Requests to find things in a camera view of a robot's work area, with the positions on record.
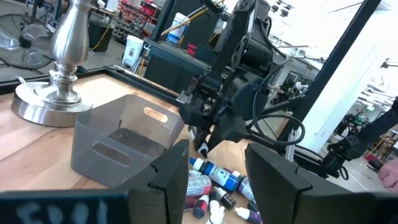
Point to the red storage shelf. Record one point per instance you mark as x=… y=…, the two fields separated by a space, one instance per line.
x=136 y=15

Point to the black floor fan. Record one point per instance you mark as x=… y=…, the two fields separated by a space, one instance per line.
x=25 y=42

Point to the white food coloring bottle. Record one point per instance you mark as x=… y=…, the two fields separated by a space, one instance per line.
x=216 y=211

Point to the white plastic bucket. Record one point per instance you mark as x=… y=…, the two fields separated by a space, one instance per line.
x=132 y=51

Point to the large blue food coloring bottle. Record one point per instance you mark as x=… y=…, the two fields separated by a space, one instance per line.
x=220 y=177

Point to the black aluminium table frame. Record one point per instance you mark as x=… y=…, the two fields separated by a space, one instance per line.
x=136 y=80

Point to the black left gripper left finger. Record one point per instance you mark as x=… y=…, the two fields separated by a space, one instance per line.
x=161 y=199

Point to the black slanted support beam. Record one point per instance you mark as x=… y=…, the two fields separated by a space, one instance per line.
x=329 y=62

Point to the person's hand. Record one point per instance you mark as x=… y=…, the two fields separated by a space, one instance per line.
x=390 y=174

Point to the large pink food coloring bottle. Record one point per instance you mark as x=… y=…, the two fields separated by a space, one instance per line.
x=199 y=185

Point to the dark grey desk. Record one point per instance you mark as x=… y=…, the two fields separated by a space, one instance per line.
x=174 y=59

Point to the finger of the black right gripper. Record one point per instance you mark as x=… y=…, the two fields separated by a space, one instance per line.
x=196 y=118
x=230 y=129

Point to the silver lamp white shade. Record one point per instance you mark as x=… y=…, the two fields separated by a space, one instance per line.
x=49 y=93

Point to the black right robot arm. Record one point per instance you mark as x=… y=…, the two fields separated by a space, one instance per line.
x=248 y=53

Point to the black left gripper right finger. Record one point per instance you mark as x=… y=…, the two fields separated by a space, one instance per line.
x=286 y=199

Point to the black trash bin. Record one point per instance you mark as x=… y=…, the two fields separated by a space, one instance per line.
x=99 y=35

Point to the grey translucent plastic bin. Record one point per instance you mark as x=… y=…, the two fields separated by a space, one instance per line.
x=124 y=146

